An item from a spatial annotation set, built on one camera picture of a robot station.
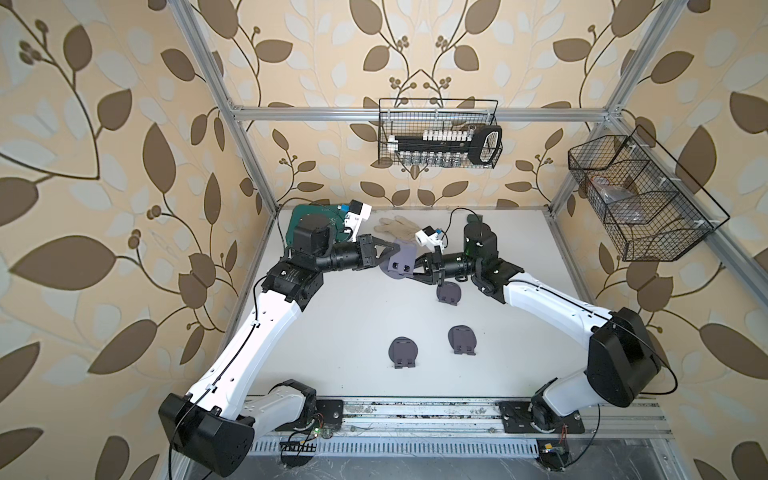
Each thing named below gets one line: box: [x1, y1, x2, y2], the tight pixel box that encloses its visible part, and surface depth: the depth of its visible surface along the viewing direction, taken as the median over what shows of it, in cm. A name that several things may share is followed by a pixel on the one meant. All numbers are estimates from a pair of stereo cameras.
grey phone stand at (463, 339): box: [448, 324, 477, 356], surface depth 88 cm
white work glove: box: [374, 215, 420, 241], surface depth 118 cm
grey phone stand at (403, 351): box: [388, 336, 418, 369], surface depth 86 cm
